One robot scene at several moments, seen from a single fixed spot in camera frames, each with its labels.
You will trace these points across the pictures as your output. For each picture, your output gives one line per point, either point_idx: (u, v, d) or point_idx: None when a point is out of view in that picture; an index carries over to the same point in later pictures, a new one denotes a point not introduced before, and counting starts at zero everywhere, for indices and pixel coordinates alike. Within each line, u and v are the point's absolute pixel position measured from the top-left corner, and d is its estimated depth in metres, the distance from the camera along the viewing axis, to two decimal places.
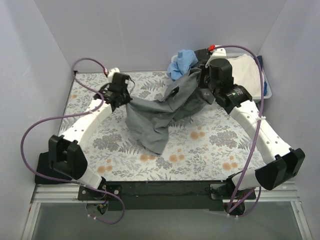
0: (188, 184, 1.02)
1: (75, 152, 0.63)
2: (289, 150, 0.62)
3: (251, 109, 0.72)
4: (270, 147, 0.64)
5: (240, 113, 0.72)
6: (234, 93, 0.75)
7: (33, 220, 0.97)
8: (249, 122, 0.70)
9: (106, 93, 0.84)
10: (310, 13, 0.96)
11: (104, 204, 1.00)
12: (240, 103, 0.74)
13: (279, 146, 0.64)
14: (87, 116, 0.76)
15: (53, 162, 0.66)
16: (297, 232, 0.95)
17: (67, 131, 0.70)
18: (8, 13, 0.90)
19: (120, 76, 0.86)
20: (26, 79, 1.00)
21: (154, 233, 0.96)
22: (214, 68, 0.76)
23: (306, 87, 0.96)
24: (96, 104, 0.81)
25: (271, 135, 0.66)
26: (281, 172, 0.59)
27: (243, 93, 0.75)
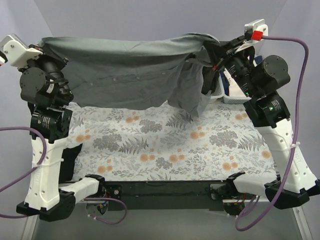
0: (188, 184, 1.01)
1: (50, 216, 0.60)
2: (314, 184, 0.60)
3: (287, 131, 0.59)
4: (298, 179, 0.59)
5: (273, 135, 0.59)
6: (273, 108, 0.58)
7: (33, 220, 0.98)
8: (281, 146, 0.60)
9: (42, 122, 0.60)
10: (310, 14, 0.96)
11: (104, 204, 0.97)
12: (275, 122, 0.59)
13: (306, 177, 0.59)
14: (39, 171, 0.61)
15: None
16: (297, 232, 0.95)
17: (29, 197, 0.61)
18: (7, 13, 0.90)
19: (33, 93, 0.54)
20: None
21: (154, 233, 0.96)
22: (266, 75, 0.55)
23: (306, 87, 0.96)
24: (39, 146, 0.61)
25: (302, 165, 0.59)
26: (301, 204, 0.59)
27: (279, 107, 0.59)
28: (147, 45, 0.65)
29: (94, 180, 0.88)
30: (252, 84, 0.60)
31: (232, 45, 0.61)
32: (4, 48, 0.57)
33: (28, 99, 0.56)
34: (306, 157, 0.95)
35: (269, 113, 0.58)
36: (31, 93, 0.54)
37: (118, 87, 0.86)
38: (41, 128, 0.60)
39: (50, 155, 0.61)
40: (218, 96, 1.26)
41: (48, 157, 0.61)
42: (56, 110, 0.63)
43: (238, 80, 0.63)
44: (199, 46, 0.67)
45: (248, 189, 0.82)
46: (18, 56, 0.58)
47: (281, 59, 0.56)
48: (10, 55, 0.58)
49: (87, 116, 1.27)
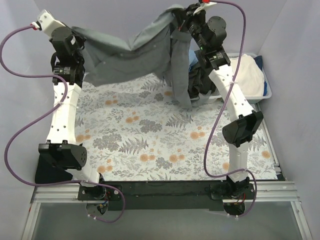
0: (189, 184, 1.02)
1: (72, 149, 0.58)
2: (252, 112, 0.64)
3: (227, 72, 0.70)
4: (236, 107, 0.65)
5: (217, 76, 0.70)
6: (215, 57, 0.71)
7: (33, 221, 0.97)
8: (223, 84, 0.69)
9: (63, 71, 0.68)
10: (309, 14, 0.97)
11: (104, 204, 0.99)
12: (218, 66, 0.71)
13: (244, 107, 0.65)
14: (62, 108, 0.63)
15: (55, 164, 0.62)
16: (297, 232, 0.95)
17: (50, 133, 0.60)
18: (8, 13, 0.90)
19: (62, 43, 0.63)
20: (26, 79, 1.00)
21: (154, 234, 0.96)
22: (209, 30, 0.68)
23: (306, 86, 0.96)
24: (61, 89, 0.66)
25: (240, 97, 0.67)
26: (240, 130, 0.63)
27: (223, 57, 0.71)
28: (141, 35, 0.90)
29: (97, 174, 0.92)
30: (204, 38, 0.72)
31: (191, 9, 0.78)
32: (39, 18, 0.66)
33: (57, 46, 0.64)
34: (306, 156, 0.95)
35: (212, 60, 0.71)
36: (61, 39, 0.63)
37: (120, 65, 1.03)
38: (63, 75, 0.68)
39: (71, 95, 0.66)
40: (217, 96, 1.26)
41: (70, 97, 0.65)
42: (74, 62, 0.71)
43: (195, 37, 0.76)
44: (171, 17, 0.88)
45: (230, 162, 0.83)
46: (50, 23, 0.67)
47: (223, 19, 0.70)
48: (43, 23, 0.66)
49: (87, 116, 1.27)
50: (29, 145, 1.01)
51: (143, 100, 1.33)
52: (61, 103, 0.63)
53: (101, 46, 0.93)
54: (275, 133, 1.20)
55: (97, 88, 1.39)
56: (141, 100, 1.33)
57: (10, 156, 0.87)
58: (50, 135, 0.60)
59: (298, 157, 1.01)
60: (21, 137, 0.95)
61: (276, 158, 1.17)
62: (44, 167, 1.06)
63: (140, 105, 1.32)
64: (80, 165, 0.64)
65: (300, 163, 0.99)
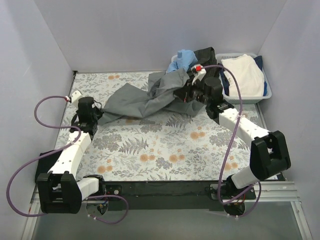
0: (189, 185, 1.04)
1: (70, 182, 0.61)
2: (267, 133, 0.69)
3: (233, 112, 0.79)
4: (250, 133, 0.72)
5: (224, 116, 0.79)
6: (220, 107, 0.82)
7: (33, 221, 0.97)
8: (231, 121, 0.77)
9: (80, 125, 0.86)
10: (309, 12, 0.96)
11: (104, 204, 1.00)
12: (223, 110, 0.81)
13: (258, 131, 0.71)
14: (72, 147, 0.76)
15: (46, 203, 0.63)
16: (297, 232, 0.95)
17: (56, 165, 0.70)
18: (9, 13, 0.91)
19: (84, 105, 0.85)
20: (26, 79, 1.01)
21: (154, 234, 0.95)
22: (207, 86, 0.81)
23: (307, 85, 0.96)
24: (75, 136, 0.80)
25: (250, 126, 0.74)
26: (263, 151, 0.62)
27: (227, 105, 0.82)
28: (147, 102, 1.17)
29: (94, 178, 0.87)
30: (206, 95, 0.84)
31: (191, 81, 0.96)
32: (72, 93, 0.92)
33: (80, 106, 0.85)
34: (306, 156, 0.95)
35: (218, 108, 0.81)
36: (84, 102, 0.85)
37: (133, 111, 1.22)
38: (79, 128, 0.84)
39: (82, 139, 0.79)
40: None
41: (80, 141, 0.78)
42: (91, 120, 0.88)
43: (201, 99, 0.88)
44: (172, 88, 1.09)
45: (240, 176, 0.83)
46: (77, 96, 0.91)
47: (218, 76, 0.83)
48: (73, 96, 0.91)
49: None
50: (30, 145, 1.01)
51: None
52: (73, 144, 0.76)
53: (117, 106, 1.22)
54: None
55: (97, 88, 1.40)
56: None
57: (10, 155, 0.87)
58: (55, 167, 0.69)
59: (298, 157, 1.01)
60: (22, 137, 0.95)
61: None
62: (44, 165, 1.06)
63: None
64: (73, 207, 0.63)
65: (301, 163, 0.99)
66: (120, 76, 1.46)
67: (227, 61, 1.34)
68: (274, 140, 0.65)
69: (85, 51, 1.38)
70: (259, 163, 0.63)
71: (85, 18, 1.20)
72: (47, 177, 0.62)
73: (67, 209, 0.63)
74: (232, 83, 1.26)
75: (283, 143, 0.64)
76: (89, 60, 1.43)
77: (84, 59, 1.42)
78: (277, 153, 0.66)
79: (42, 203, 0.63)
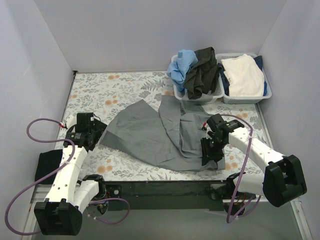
0: (189, 185, 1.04)
1: (68, 209, 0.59)
2: (282, 157, 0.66)
3: (243, 132, 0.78)
4: (263, 156, 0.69)
5: (234, 136, 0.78)
6: (228, 124, 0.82)
7: (33, 220, 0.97)
8: (242, 142, 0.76)
9: (74, 136, 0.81)
10: (308, 13, 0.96)
11: (104, 204, 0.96)
12: (233, 129, 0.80)
13: (272, 155, 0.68)
14: (67, 167, 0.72)
15: (46, 228, 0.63)
16: (297, 232, 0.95)
17: (51, 192, 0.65)
18: (8, 13, 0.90)
19: (83, 115, 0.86)
20: (26, 78, 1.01)
21: (154, 234, 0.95)
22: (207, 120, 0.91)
23: (306, 86, 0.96)
24: (70, 151, 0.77)
25: (263, 148, 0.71)
26: (278, 177, 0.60)
27: (236, 123, 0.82)
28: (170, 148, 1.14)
29: (94, 181, 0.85)
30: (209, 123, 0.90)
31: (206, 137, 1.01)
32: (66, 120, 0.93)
33: (79, 117, 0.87)
34: (306, 157, 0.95)
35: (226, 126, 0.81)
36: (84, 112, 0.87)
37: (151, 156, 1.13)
38: (73, 139, 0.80)
39: (77, 156, 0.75)
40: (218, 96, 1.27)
41: (75, 157, 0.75)
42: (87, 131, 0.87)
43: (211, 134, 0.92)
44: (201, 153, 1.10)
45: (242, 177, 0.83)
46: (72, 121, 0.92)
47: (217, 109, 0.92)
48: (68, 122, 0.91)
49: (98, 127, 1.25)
50: (30, 145, 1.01)
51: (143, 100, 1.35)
52: (67, 163, 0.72)
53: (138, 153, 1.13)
54: (275, 133, 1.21)
55: (97, 88, 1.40)
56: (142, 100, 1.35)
57: (10, 155, 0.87)
58: (51, 194, 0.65)
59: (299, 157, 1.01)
60: (22, 137, 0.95)
61: None
62: (44, 165, 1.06)
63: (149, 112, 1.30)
64: (73, 231, 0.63)
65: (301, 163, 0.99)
66: (120, 76, 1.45)
67: (227, 61, 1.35)
68: (289, 165, 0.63)
69: (85, 51, 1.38)
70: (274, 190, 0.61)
71: (84, 18, 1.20)
72: (44, 205, 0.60)
73: (67, 232, 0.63)
74: (232, 83, 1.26)
75: (299, 167, 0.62)
76: (89, 60, 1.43)
77: (84, 59, 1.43)
78: (292, 178, 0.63)
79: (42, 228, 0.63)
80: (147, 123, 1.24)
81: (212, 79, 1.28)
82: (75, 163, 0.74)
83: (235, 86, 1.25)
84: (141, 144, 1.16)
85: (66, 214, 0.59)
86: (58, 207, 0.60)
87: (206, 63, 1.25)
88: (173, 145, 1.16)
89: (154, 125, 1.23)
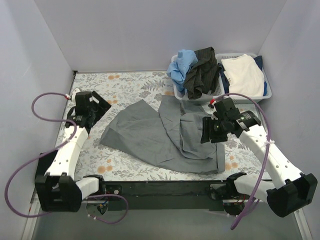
0: (189, 185, 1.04)
1: (68, 184, 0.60)
2: (300, 175, 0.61)
3: (260, 133, 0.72)
4: (279, 171, 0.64)
5: (249, 137, 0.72)
6: (243, 118, 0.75)
7: (33, 220, 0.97)
8: (258, 145, 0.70)
9: (76, 118, 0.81)
10: (309, 13, 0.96)
11: (104, 204, 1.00)
12: (249, 127, 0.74)
13: (289, 170, 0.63)
14: (68, 144, 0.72)
15: (45, 203, 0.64)
16: (297, 232, 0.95)
17: (52, 166, 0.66)
18: (8, 12, 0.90)
19: (82, 98, 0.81)
20: (26, 78, 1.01)
21: (154, 234, 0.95)
22: (218, 105, 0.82)
23: (306, 86, 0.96)
24: (71, 131, 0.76)
25: (281, 159, 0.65)
26: (291, 198, 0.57)
27: (252, 117, 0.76)
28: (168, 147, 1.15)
29: (95, 178, 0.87)
30: (219, 111, 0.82)
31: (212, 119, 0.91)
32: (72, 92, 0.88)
33: (77, 99, 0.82)
34: (306, 157, 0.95)
35: (242, 121, 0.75)
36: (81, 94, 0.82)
37: (151, 156, 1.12)
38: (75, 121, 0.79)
39: (79, 135, 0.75)
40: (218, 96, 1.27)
41: (77, 136, 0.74)
42: (87, 113, 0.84)
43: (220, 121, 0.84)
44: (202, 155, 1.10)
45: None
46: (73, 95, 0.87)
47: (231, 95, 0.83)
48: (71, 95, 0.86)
49: (96, 126, 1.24)
50: (30, 145, 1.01)
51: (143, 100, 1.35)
52: (69, 140, 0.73)
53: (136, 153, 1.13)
54: (275, 133, 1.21)
55: (97, 88, 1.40)
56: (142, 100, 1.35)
57: (10, 155, 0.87)
58: (52, 168, 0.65)
59: (299, 158, 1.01)
60: (22, 137, 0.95)
61: None
62: None
63: (148, 110, 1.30)
64: (73, 207, 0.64)
65: (301, 164, 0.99)
66: (120, 76, 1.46)
67: (227, 61, 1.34)
68: (303, 182, 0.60)
69: (85, 50, 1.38)
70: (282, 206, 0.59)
71: (84, 18, 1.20)
72: (44, 180, 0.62)
73: (67, 209, 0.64)
74: (232, 83, 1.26)
75: (314, 188, 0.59)
76: (89, 60, 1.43)
77: (85, 59, 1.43)
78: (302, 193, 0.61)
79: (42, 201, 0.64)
80: (146, 123, 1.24)
81: (212, 79, 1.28)
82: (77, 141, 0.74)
83: (236, 86, 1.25)
84: (141, 144, 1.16)
85: (66, 187, 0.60)
86: (59, 180, 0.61)
87: (206, 62, 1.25)
88: (173, 145, 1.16)
89: (154, 125, 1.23)
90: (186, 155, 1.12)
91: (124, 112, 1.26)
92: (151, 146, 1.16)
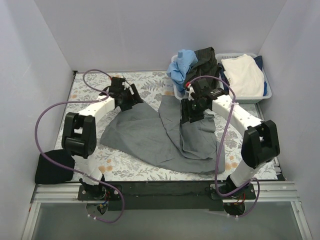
0: (189, 185, 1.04)
1: (91, 123, 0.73)
2: (260, 122, 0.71)
3: (226, 99, 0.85)
4: (243, 122, 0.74)
5: (218, 104, 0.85)
6: (213, 92, 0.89)
7: (33, 220, 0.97)
8: (225, 109, 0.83)
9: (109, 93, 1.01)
10: (309, 13, 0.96)
11: (104, 204, 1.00)
12: (217, 97, 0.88)
13: (252, 120, 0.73)
14: (98, 103, 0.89)
15: (66, 137, 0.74)
16: (297, 232, 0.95)
17: (82, 110, 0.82)
18: (8, 12, 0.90)
19: (117, 80, 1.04)
20: (26, 79, 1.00)
21: (154, 234, 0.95)
22: (194, 84, 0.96)
23: (306, 86, 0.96)
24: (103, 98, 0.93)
25: (244, 114, 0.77)
26: (255, 139, 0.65)
27: (220, 91, 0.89)
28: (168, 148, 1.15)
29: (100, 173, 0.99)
30: (195, 90, 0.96)
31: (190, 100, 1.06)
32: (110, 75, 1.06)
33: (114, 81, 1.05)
34: (306, 157, 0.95)
35: (212, 94, 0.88)
36: (117, 78, 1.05)
37: (151, 156, 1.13)
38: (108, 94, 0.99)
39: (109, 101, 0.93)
40: None
41: (106, 101, 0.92)
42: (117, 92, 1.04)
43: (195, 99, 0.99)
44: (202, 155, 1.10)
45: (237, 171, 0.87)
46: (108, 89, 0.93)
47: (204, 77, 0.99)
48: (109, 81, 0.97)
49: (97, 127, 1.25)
50: (30, 145, 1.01)
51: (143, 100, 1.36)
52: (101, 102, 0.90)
53: (136, 153, 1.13)
54: None
55: (97, 88, 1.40)
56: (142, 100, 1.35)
57: (11, 155, 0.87)
58: (82, 111, 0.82)
59: (299, 157, 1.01)
60: (22, 137, 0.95)
61: (276, 158, 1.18)
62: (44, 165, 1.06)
63: (148, 110, 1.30)
64: (87, 147, 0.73)
65: (301, 163, 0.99)
66: (120, 76, 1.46)
67: (227, 61, 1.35)
68: (266, 129, 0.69)
69: (85, 50, 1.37)
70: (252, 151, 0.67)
71: (84, 18, 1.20)
72: (74, 114, 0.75)
73: (81, 150, 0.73)
74: (232, 83, 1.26)
75: (274, 131, 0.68)
76: (89, 60, 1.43)
77: (85, 59, 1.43)
78: (267, 141, 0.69)
79: (63, 136, 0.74)
80: (146, 123, 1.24)
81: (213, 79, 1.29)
82: (105, 104, 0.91)
83: (236, 86, 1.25)
84: (141, 144, 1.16)
85: (89, 124, 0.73)
86: (84, 120, 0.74)
87: (206, 63, 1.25)
88: (173, 145, 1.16)
89: (154, 125, 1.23)
90: (186, 155, 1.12)
91: (124, 112, 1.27)
92: (152, 146, 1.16)
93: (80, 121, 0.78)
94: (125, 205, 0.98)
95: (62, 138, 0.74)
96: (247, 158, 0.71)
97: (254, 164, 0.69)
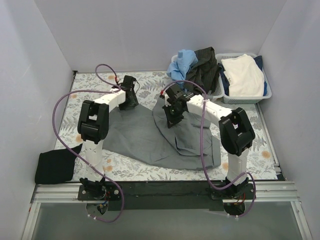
0: (188, 184, 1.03)
1: (105, 111, 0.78)
2: (231, 111, 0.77)
3: (198, 98, 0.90)
4: (216, 114, 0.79)
5: (192, 103, 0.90)
6: (186, 95, 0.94)
7: (33, 220, 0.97)
8: (198, 106, 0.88)
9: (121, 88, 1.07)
10: (309, 13, 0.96)
11: (104, 204, 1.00)
12: (190, 98, 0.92)
13: (223, 111, 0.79)
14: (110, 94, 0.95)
15: (82, 122, 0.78)
16: (297, 232, 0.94)
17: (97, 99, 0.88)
18: (8, 12, 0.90)
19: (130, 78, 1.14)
20: (26, 79, 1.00)
21: (154, 234, 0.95)
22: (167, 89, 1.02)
23: (306, 86, 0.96)
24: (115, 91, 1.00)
25: (215, 107, 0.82)
26: (229, 127, 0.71)
27: (193, 94, 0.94)
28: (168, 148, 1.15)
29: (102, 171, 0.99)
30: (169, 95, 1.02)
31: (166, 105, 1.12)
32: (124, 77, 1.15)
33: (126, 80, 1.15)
34: (306, 157, 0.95)
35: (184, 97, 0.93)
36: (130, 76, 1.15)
37: (151, 157, 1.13)
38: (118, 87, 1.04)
39: (121, 93, 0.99)
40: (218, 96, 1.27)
41: (118, 93, 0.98)
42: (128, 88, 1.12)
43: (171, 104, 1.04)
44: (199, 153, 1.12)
45: (232, 169, 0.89)
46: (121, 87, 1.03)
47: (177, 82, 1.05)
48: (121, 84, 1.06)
49: None
50: (30, 145, 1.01)
51: (143, 100, 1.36)
52: (113, 93, 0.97)
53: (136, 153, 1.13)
54: (275, 133, 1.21)
55: (97, 88, 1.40)
56: (141, 100, 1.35)
57: (11, 155, 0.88)
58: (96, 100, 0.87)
59: (298, 157, 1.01)
60: (22, 137, 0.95)
61: (276, 158, 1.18)
62: (44, 165, 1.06)
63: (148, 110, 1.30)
64: (100, 134, 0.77)
65: (301, 163, 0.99)
66: (120, 76, 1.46)
67: (227, 61, 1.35)
68: (238, 117, 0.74)
69: (85, 50, 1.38)
70: (229, 139, 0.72)
71: (84, 18, 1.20)
72: (89, 102, 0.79)
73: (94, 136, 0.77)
74: (232, 83, 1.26)
75: (245, 116, 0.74)
76: (89, 60, 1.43)
77: (85, 59, 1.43)
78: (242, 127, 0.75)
79: (79, 121, 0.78)
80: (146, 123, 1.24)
81: (213, 79, 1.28)
82: (118, 96, 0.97)
83: (236, 85, 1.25)
84: (141, 144, 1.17)
85: (104, 112, 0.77)
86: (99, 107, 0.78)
87: (206, 63, 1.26)
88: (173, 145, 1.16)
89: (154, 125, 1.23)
90: (185, 155, 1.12)
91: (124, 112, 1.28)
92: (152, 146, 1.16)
93: (95, 109, 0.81)
94: (125, 205, 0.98)
95: (78, 123, 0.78)
96: (229, 147, 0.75)
97: (236, 151, 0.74)
